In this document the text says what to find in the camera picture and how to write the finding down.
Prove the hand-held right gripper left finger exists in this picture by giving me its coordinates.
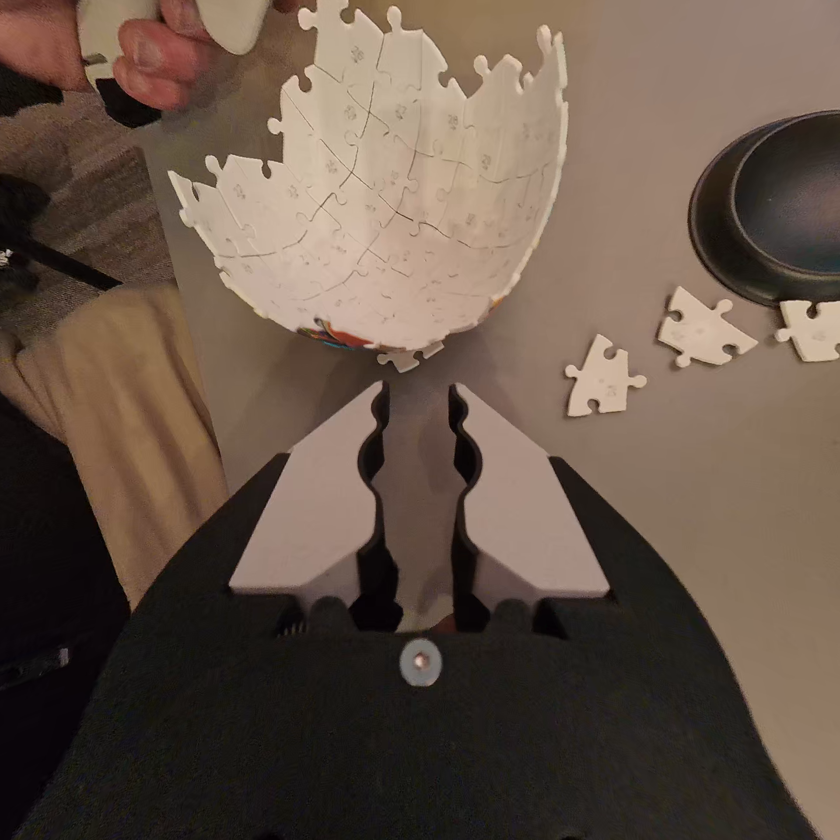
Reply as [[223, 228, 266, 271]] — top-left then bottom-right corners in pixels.
[[228, 381, 403, 624]]

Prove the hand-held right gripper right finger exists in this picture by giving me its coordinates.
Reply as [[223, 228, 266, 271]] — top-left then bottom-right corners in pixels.
[[448, 383, 613, 624]]

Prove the white half-built puzzle ball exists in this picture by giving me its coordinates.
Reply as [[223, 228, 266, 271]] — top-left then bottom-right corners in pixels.
[[167, 3, 571, 368]]

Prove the black round ball stand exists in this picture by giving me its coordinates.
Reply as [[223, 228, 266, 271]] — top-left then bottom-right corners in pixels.
[[688, 110, 840, 308]]

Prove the person's left hand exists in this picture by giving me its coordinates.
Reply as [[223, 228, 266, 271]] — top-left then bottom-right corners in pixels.
[[0, 0, 311, 111]]

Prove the person's beige trouser leg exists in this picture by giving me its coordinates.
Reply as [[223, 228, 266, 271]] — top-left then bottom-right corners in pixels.
[[0, 283, 229, 614]]

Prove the dark cloth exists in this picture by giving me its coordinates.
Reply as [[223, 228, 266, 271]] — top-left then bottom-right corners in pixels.
[[0, 392, 132, 840]]

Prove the black chair base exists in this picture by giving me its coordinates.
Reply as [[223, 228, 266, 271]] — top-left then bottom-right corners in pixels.
[[0, 176, 126, 294]]

